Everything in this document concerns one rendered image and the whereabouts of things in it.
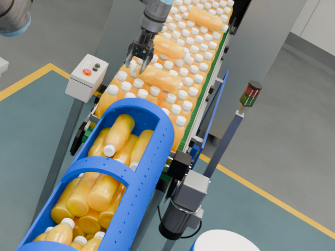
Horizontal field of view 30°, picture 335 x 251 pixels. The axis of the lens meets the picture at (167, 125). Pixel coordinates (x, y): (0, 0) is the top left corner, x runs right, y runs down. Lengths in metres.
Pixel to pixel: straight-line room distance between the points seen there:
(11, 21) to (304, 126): 3.33
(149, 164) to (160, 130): 0.19
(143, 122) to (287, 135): 2.85
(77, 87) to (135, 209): 0.80
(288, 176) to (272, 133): 0.49
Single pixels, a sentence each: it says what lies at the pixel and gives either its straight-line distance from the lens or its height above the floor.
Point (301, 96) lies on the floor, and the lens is 5.72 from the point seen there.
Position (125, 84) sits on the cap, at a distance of 2.54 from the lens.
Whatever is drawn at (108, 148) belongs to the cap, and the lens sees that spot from 2.16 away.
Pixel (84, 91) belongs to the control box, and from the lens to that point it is 2.53.
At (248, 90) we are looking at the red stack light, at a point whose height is 1.23.
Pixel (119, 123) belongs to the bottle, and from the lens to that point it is 2.26.
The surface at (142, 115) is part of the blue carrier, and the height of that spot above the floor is 1.17.
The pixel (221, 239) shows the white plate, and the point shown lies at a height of 1.04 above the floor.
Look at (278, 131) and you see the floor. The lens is 5.04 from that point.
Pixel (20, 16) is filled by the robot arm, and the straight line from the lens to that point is 2.48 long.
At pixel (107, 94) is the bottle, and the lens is 2.50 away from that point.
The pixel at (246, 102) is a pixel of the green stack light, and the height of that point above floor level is 1.18.
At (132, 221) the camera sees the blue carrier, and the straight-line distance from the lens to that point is 1.86.
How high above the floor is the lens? 2.43
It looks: 33 degrees down
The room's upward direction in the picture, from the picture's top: 25 degrees clockwise
